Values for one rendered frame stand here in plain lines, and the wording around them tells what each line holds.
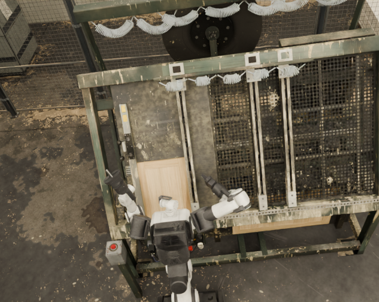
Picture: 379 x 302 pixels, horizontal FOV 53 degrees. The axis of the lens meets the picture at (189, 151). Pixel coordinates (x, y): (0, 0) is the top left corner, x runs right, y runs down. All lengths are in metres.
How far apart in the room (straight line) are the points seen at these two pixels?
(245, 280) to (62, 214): 2.14
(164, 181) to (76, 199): 1.84
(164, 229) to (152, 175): 0.65
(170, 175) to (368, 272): 2.06
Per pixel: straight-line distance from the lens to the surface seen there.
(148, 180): 2.97
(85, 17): 3.05
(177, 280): 2.62
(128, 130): 2.86
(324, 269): 3.89
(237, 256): 3.67
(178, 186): 2.97
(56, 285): 4.14
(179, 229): 2.40
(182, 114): 2.80
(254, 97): 2.82
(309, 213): 3.16
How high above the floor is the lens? 3.47
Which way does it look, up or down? 48 degrees down
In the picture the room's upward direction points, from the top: 9 degrees counter-clockwise
